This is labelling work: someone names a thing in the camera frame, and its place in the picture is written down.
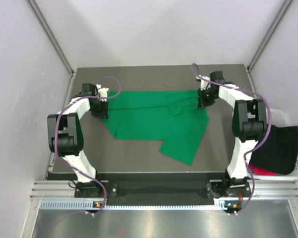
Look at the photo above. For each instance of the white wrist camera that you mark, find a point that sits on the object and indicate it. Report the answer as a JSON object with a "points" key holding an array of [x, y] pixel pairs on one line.
{"points": [[101, 93], [204, 82]]}

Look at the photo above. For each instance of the red t shirt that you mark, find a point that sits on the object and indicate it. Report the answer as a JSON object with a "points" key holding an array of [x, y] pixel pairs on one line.
{"points": [[261, 171]]}

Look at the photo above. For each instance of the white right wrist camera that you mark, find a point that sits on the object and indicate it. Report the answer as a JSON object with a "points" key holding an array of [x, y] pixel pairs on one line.
{"points": [[204, 82]]}

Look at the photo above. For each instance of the black t shirt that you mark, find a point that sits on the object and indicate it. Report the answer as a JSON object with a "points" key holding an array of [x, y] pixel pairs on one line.
{"points": [[279, 152]]}

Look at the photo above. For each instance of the aluminium right frame post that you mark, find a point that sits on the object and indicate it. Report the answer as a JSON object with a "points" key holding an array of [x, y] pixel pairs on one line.
{"points": [[286, 5]]}

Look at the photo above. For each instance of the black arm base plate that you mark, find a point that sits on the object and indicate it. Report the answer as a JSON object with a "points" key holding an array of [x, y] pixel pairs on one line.
{"points": [[203, 189]]}

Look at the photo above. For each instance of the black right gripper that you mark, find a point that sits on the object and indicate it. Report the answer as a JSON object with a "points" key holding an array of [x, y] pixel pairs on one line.
{"points": [[201, 102]]}

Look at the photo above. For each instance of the green t shirt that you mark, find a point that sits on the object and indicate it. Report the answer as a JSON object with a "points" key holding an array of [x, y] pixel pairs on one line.
{"points": [[173, 117]]}

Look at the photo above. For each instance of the white plastic laundry basket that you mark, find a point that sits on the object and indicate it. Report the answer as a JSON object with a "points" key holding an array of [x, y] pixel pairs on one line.
{"points": [[279, 119]]}

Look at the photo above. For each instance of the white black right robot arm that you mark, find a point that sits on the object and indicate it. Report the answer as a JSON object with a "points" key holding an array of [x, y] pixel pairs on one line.
{"points": [[249, 126]]}

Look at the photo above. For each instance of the aluminium frame post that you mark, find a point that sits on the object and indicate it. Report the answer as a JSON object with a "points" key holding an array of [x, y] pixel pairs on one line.
{"points": [[286, 5], [50, 35]]}

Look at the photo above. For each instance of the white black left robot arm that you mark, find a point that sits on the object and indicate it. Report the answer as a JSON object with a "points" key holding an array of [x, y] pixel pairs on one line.
{"points": [[65, 136]]}

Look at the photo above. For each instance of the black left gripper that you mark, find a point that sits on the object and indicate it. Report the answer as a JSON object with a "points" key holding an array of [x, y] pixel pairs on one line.
{"points": [[104, 113]]}

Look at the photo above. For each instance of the aluminium left frame post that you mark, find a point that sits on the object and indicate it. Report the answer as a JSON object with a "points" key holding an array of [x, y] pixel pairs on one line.
{"points": [[50, 35]]}

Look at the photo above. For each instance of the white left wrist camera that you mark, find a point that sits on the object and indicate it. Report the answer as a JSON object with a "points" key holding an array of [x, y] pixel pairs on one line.
{"points": [[101, 93]]}

